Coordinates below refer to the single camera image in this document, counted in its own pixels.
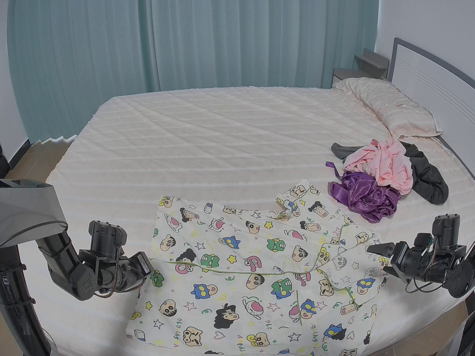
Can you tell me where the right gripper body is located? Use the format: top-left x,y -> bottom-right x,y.
390,241 -> 416,279

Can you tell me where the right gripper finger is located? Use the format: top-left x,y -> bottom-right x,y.
365,243 -> 395,258
382,265 -> 406,283

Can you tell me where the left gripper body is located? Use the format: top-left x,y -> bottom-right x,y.
124,251 -> 154,291

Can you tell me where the white printed pyjama top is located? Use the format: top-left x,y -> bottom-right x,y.
125,178 -> 390,356

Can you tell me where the bed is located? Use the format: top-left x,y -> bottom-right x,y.
0,37 -> 475,356

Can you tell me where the purple garment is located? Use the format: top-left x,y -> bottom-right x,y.
325,160 -> 401,223

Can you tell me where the pink garment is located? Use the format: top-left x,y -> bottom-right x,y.
343,137 -> 414,196

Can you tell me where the dark grey garment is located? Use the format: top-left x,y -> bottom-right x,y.
331,141 -> 450,205

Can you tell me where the cream pillow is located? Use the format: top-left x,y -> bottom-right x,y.
331,77 -> 444,138

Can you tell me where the grey bedside table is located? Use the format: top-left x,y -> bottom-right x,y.
333,48 -> 389,88

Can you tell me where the blue-green curtain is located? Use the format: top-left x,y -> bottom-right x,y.
7,0 -> 381,144

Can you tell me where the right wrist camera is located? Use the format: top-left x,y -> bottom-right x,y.
414,233 -> 434,253

